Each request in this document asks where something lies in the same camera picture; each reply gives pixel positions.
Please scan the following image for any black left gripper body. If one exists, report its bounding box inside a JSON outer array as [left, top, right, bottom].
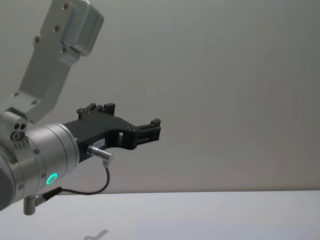
[[62, 111, 136, 165]]

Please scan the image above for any white table cloth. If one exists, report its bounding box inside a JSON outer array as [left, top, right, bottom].
[[0, 191, 320, 240]]

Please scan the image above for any thin dark gripper cable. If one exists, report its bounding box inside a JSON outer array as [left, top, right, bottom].
[[23, 145, 115, 215]]

